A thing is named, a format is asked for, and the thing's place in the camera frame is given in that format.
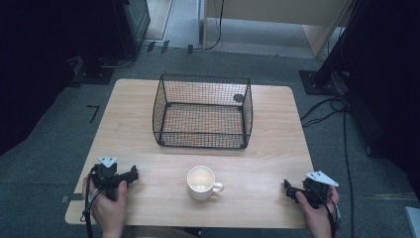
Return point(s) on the person's right hand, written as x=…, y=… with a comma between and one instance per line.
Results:
x=317, y=214

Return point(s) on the light wooden furniture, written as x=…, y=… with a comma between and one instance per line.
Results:
x=280, y=13

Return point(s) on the grey tape strip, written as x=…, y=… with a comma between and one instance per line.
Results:
x=71, y=198

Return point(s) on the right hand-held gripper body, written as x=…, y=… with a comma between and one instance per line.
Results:
x=317, y=191

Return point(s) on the white cup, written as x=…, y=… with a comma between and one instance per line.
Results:
x=200, y=183

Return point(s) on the white box corner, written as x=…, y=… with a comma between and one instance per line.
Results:
x=414, y=223

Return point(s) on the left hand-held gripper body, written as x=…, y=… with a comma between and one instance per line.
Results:
x=107, y=177

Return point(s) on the dark cabinet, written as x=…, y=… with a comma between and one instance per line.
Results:
x=132, y=26

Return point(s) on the black flat base plate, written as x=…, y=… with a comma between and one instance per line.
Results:
x=94, y=74

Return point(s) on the person's left hand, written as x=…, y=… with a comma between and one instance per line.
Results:
x=109, y=211

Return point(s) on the black stand with base plate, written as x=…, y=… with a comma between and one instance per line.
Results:
x=325, y=74

